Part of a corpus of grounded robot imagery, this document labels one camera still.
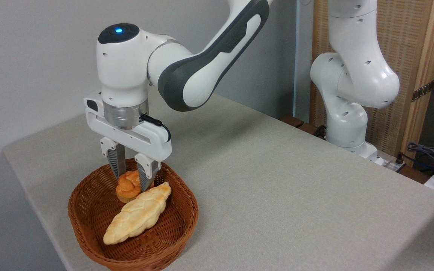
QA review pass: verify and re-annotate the long braided bread loaf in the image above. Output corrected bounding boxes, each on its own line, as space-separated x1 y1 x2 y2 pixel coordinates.
103 181 172 245

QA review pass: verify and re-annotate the round orange bread roll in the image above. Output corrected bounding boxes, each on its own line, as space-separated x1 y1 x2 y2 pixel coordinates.
116 170 156 204

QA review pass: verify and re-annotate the bundle of dark cables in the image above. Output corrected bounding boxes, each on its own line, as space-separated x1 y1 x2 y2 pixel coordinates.
406 142 434 174

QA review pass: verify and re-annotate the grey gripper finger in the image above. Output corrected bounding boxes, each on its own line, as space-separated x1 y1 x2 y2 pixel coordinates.
134 152 161 193
100 137 127 181

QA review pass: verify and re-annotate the brown wicker basket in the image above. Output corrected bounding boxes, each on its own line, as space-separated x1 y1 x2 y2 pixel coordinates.
68 157 199 271

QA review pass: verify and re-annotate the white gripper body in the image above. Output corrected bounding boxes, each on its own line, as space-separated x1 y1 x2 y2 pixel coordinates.
84 90 173 163

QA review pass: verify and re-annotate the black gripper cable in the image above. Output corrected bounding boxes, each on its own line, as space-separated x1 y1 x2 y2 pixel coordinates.
140 114 172 143

